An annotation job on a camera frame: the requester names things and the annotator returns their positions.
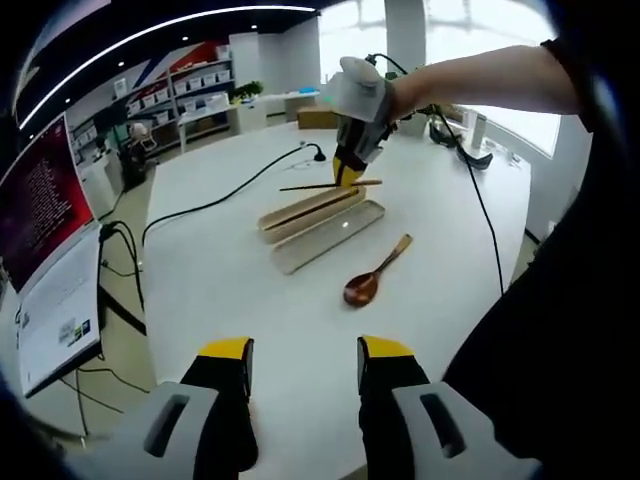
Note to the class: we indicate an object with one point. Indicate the beige cutlery case base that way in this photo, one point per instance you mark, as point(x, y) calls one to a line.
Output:
point(300, 225)

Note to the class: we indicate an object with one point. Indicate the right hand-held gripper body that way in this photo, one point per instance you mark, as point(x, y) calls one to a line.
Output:
point(360, 90)

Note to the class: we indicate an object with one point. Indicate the wooden chopstick utensil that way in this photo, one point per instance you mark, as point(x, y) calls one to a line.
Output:
point(310, 210)
point(370, 182)

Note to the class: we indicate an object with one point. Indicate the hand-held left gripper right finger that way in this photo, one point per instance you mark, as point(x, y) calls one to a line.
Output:
point(395, 400)

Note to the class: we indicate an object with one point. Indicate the white laptop red screen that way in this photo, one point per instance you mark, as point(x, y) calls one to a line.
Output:
point(40, 210)

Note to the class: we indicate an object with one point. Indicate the black headset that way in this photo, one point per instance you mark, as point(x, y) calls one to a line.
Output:
point(480, 162)

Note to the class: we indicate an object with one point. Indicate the beige cutlery case lid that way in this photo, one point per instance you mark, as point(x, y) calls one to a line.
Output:
point(325, 237)

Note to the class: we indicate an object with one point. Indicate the wooden spoon utensil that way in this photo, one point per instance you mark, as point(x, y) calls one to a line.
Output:
point(361, 290)

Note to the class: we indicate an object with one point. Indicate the person's dark clothing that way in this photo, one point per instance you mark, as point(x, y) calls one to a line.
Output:
point(550, 325)

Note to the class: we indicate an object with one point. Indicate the shelf of white bins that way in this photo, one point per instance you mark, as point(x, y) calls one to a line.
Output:
point(200, 80)

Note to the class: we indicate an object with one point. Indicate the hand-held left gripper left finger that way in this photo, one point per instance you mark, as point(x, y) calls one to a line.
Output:
point(220, 400)

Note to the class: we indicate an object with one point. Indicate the cardboard box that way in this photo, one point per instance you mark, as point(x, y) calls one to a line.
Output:
point(315, 119)

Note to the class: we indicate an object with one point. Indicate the small potted plant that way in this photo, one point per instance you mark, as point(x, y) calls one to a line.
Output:
point(248, 90)

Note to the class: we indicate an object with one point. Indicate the white box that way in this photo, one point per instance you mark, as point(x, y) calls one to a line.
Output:
point(475, 130)

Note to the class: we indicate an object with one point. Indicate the blue tray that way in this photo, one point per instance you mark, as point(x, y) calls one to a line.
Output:
point(309, 91)

